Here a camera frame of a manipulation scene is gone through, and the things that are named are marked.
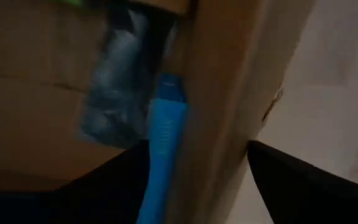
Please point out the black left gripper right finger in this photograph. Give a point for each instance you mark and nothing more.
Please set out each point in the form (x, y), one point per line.
(306, 199)

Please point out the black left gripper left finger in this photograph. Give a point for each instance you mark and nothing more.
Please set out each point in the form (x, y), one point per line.
(73, 205)

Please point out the brown cardboard shipping box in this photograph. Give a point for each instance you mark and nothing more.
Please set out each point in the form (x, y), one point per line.
(26, 109)

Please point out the blue ribbed plastic item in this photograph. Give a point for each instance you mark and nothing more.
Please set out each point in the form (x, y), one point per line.
(166, 130)

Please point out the black item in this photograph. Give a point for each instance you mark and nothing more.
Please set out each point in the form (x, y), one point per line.
(117, 93)

